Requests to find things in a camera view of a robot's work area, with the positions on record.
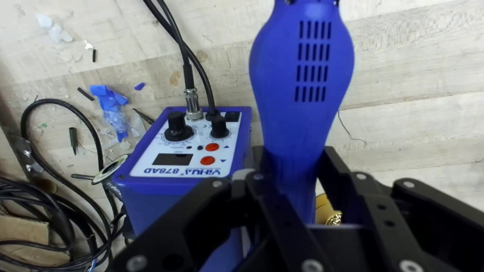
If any blue soldering station box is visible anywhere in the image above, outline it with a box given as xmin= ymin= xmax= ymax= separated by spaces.
xmin=110 ymin=104 xmax=254 ymax=272

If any black power cable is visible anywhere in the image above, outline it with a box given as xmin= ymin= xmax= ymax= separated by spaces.
xmin=0 ymin=96 xmax=127 ymax=272

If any blue hot air handle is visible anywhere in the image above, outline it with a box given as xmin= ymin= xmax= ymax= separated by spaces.
xmin=248 ymin=0 xmax=355 ymax=225

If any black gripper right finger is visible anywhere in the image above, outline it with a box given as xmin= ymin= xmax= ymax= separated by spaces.
xmin=316 ymin=145 xmax=484 ymax=272

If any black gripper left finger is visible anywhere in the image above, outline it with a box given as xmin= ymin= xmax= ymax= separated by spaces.
xmin=107 ymin=145 xmax=325 ymax=272

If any blue tape piece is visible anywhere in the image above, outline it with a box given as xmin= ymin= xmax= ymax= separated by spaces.
xmin=89 ymin=83 xmax=130 ymax=142

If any black handle cable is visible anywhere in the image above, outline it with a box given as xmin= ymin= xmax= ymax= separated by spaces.
xmin=142 ymin=0 xmax=223 ymax=122

